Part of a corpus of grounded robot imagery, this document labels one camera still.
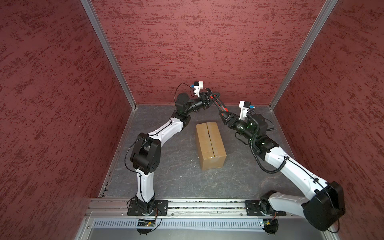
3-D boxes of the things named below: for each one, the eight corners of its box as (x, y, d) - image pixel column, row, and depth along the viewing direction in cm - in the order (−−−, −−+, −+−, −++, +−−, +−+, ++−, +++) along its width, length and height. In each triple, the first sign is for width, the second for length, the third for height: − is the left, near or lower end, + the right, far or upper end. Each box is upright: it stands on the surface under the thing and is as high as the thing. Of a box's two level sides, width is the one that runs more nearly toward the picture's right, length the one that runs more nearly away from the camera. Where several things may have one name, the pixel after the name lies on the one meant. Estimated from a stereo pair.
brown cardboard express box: (202, 172, 88) (203, 160, 75) (195, 139, 103) (195, 124, 90) (222, 168, 90) (227, 156, 77) (213, 136, 105) (216, 121, 91)
